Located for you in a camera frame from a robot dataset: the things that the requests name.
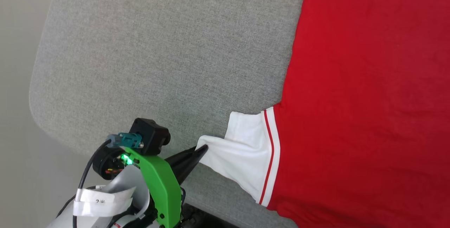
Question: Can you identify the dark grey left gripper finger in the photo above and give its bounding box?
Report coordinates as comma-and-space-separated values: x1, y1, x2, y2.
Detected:
165, 145, 208, 170
175, 151, 206, 187

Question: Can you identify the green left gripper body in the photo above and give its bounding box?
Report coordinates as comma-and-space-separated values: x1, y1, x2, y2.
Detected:
121, 146, 182, 228

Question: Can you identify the teal connector on left camera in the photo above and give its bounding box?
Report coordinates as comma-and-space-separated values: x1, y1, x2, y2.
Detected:
107, 132, 143, 150

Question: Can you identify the grey fabric padded surface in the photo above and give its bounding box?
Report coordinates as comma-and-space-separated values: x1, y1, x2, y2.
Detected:
29, 0, 310, 228

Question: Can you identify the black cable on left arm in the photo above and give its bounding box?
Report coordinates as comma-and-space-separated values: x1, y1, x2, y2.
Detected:
72, 140, 113, 228

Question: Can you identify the red and white garment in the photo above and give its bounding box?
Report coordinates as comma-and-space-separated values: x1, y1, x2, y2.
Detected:
195, 0, 450, 228

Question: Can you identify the white paper label strip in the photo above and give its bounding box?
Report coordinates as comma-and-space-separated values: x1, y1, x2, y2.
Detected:
73, 186, 136, 218

